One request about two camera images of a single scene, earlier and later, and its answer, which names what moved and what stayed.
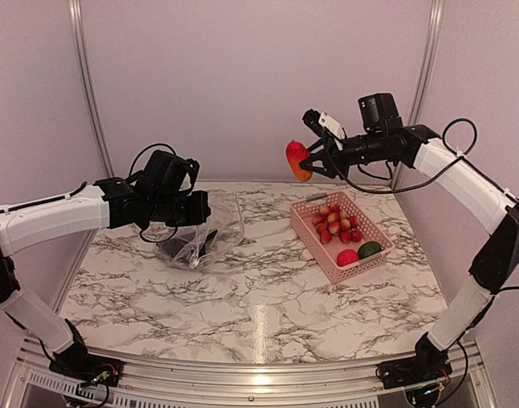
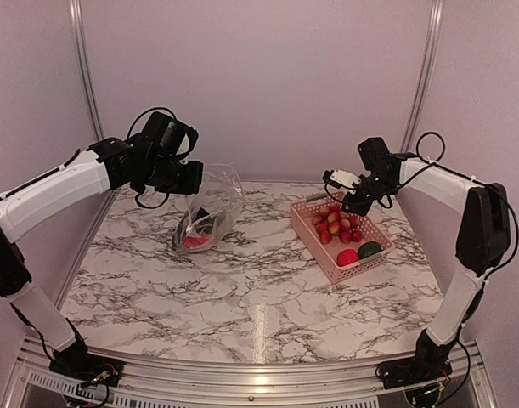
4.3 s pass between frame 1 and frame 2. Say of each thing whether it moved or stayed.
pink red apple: stayed
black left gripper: moved
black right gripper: moved
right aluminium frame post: stayed
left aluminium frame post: stayed
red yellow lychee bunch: stayed
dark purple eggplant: moved
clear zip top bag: moved
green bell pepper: stayed
